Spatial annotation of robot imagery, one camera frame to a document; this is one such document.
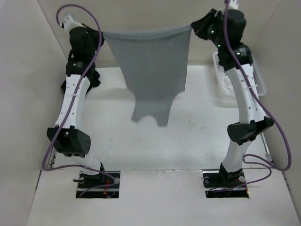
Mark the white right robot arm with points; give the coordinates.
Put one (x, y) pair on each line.
(235, 57)

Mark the white plastic basket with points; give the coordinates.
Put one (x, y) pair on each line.
(259, 82)

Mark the grey tank top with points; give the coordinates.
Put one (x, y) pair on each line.
(154, 65)

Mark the folded black tank top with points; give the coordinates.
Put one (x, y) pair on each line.
(94, 79)

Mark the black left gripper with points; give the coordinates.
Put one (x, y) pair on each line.
(94, 33)

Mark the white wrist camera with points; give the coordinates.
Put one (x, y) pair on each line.
(69, 23)
(232, 4)

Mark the white tank top in basket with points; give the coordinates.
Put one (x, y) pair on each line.
(225, 81)

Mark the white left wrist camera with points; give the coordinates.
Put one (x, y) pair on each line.
(69, 23)

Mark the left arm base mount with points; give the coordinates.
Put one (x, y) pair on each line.
(97, 186)

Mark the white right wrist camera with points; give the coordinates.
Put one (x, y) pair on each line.
(232, 4)

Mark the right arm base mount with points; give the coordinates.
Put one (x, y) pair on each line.
(223, 185)

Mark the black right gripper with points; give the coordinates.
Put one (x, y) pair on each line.
(200, 26)

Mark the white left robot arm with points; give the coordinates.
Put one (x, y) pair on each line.
(81, 76)

